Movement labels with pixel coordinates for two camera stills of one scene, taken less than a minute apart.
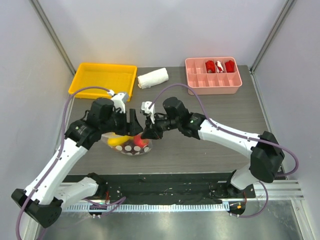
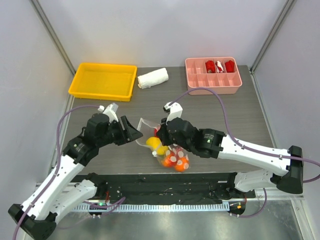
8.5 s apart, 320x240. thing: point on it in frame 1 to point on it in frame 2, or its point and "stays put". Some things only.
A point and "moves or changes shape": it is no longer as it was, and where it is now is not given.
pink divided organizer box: x=214 y=75 stays put
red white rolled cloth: x=219 y=67 stays put
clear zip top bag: x=127 y=144 to x=174 y=156
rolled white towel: x=152 y=78 stays put
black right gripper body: x=155 y=126 to x=163 y=133
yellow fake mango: x=117 y=141 moves or changes shape
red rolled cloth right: x=229 y=65 stays put
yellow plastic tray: x=117 y=78 stays put
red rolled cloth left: x=210 y=66 stays put
